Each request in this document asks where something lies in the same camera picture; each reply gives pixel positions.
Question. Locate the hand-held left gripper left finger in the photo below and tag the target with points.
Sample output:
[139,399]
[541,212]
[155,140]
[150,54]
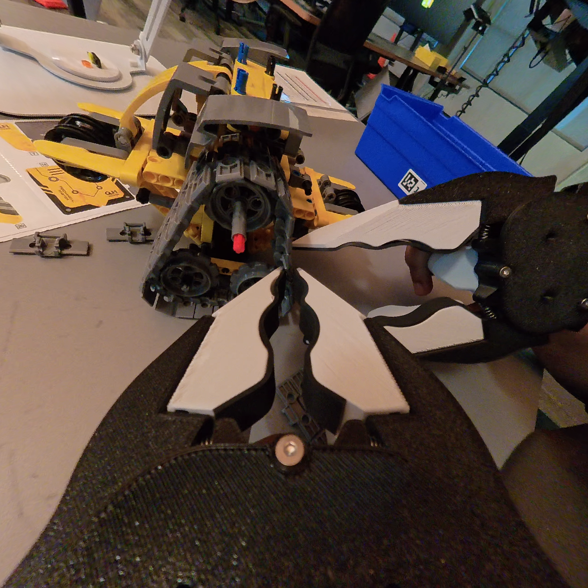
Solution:
[220,363]

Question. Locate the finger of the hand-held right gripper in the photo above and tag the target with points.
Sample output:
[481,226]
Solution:
[445,328]
[413,223]

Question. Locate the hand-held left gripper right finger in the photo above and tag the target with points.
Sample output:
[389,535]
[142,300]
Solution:
[353,363]

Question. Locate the grey toy track belt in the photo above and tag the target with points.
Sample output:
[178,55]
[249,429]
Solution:
[183,202]

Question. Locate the yellow toy brick robot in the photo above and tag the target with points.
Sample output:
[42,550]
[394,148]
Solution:
[138,165]

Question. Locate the single grey track link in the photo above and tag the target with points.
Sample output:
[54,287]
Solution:
[48,246]
[131,233]

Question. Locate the person's right forearm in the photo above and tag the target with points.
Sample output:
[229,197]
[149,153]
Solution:
[565,372]

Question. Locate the person's right hand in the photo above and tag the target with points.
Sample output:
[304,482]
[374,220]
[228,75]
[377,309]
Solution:
[419,273]

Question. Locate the blue storage bin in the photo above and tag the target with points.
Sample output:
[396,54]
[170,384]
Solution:
[413,138]

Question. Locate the grey angled panel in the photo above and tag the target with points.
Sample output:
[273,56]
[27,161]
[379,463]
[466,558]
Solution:
[372,92]

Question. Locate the white printed paper sheet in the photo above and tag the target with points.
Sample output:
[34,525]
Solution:
[312,92]

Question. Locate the yellow box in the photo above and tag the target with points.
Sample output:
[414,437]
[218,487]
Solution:
[432,57]

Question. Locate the far workbench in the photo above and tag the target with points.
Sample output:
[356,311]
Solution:
[395,53]

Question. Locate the person's clothed body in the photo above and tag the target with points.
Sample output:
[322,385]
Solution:
[551,496]

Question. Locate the printed instruction sheet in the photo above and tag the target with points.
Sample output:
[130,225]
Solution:
[46,202]

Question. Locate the wooden desk black frame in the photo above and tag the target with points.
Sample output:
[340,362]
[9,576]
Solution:
[542,104]

